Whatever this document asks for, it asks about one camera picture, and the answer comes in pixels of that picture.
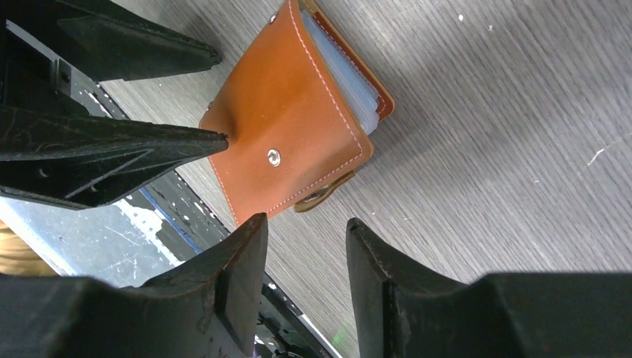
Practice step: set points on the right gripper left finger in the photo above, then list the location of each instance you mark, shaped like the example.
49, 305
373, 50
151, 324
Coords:
206, 307

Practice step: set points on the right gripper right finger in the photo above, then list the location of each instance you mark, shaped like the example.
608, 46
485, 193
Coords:
404, 309

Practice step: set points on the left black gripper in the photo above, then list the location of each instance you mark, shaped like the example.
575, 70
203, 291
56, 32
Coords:
52, 151

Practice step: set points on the brown leather card holder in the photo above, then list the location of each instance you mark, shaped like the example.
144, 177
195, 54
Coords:
298, 109

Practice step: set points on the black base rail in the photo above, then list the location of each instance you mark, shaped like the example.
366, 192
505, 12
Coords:
163, 224

